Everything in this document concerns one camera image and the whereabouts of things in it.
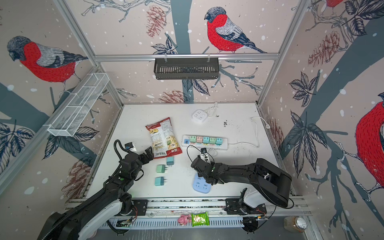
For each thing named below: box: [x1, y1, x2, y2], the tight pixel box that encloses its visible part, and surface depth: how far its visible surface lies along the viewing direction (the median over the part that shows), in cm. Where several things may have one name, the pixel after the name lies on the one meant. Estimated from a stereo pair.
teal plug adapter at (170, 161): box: [166, 156, 174, 168], surface depth 92 cm
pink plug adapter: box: [196, 136, 203, 143], surface depth 94 cm
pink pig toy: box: [177, 214, 192, 226], surface depth 70 cm
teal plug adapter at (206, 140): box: [202, 136, 210, 144], surface depth 94 cm
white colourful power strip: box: [181, 135, 228, 150], surface depth 96 cm
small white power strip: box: [192, 106, 213, 123], surface depth 112 cm
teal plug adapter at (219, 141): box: [215, 137, 223, 145], surface depth 94 cm
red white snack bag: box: [145, 117, 183, 159], surface depth 97 cm
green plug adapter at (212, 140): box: [209, 137, 216, 144], surface depth 92 cm
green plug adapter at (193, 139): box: [190, 135, 197, 143], surface depth 94 cm
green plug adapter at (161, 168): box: [156, 164, 168, 173], surface depth 87 cm
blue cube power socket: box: [193, 172, 211, 194], surface depth 80 cm
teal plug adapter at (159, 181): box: [154, 176, 168, 186], surface depth 83 cm
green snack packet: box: [191, 211, 210, 227], surface depth 71 cm
